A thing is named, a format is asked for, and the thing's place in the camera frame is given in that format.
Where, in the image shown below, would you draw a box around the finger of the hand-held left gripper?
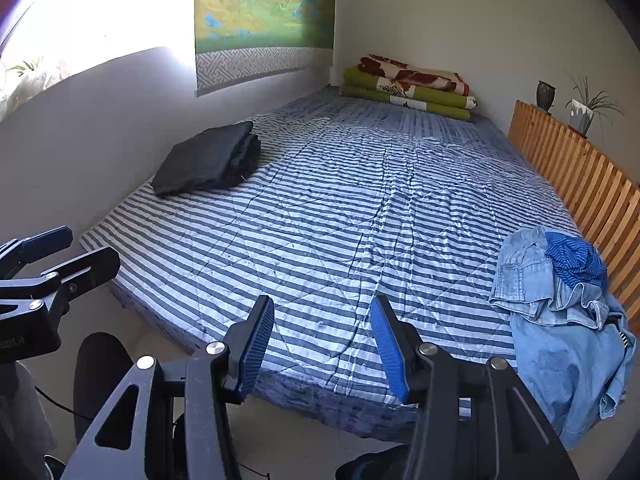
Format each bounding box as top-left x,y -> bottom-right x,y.
0,226 -> 74,281
0,247 -> 121,333

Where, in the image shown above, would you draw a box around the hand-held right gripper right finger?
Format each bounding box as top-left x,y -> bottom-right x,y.
371,295 -> 581,480

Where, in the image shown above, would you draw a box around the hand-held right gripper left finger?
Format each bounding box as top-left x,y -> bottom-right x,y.
60,294 -> 275,480

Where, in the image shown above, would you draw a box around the navy drawstring pants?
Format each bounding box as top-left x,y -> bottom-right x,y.
150,121 -> 262,198

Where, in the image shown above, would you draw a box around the person's grey trouser leg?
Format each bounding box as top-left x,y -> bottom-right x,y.
0,360 -> 57,461

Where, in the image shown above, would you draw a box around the dark blue shoe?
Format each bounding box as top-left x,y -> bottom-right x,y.
335,444 -> 412,480

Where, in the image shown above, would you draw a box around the black white shoe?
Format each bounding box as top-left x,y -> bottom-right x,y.
42,454 -> 68,480

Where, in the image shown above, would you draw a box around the light denim jeans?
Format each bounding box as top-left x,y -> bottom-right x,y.
489,226 -> 613,331

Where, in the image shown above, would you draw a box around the blue white striped quilt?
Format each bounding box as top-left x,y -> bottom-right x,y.
80,85 -> 583,443

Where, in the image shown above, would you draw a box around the green plant by window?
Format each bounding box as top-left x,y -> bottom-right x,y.
0,57 -> 68,116

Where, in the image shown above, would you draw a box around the light blue denim shirt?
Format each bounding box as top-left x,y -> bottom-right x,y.
510,290 -> 637,451

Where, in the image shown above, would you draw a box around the blue striped shirt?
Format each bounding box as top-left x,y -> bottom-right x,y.
544,230 -> 610,291

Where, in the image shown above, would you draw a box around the green folded blanket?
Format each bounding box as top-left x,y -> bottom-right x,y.
340,65 -> 477,122

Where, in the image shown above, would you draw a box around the red floral folded blanket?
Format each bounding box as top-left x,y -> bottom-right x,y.
359,54 -> 471,97

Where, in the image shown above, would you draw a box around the potted spider plant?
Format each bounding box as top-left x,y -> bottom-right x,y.
565,75 -> 625,138

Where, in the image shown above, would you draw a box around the dark ceramic vase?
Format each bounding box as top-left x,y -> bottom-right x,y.
536,80 -> 557,113

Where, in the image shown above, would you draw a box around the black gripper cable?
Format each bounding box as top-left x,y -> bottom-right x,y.
35,385 -> 76,413

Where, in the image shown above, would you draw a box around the wooden slatted bed rail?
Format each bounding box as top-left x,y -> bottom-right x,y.
507,100 -> 640,333

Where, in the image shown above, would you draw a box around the landscape wall poster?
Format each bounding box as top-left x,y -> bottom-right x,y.
194,0 -> 335,96

